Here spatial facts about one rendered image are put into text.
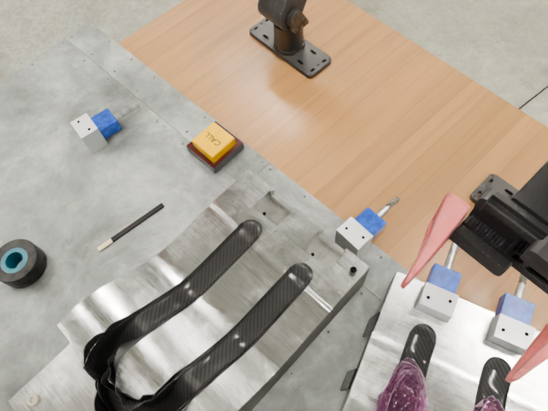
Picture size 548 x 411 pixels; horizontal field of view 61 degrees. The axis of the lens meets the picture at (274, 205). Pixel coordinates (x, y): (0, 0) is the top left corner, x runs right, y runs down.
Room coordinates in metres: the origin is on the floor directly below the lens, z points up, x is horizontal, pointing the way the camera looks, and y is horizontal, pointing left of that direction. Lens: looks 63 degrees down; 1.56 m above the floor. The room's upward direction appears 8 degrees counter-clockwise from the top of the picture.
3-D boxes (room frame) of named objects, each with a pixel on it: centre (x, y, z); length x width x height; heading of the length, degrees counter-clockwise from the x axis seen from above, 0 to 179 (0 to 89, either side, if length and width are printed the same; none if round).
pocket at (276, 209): (0.34, 0.00, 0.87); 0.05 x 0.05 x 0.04; 39
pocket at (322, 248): (0.26, -0.07, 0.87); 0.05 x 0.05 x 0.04; 39
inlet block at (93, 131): (0.61, 0.30, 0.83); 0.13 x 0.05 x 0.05; 121
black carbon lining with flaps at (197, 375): (0.16, 0.13, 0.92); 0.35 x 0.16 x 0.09; 129
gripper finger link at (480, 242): (0.11, -0.14, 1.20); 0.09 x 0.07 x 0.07; 126
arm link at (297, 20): (0.77, -0.08, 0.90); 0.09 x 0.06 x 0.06; 36
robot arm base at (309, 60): (0.77, -0.08, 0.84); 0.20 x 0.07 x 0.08; 36
